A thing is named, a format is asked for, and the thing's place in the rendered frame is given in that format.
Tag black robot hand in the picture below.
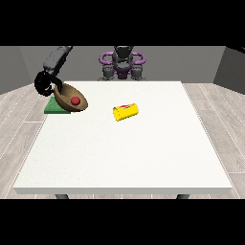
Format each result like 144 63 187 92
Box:
33 70 64 98

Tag brown wooden bowl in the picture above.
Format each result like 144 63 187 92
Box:
52 82 89 113

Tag green square pad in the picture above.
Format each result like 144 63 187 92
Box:
43 96 73 115

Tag yellow cup with melon print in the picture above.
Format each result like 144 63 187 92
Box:
112 102 140 123

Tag grey robot trunk purple rings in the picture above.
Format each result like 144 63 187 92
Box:
98 46 148 82

